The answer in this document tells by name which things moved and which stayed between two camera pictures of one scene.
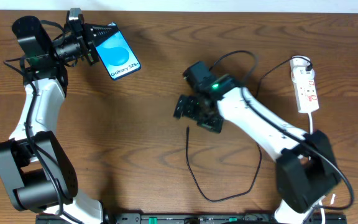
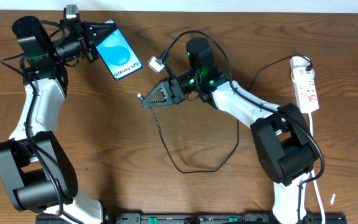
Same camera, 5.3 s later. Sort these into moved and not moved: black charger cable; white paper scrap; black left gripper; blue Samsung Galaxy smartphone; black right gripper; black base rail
Moved: black right gripper; black charger cable
Not moved: black base rail; blue Samsung Galaxy smartphone; white paper scrap; black left gripper
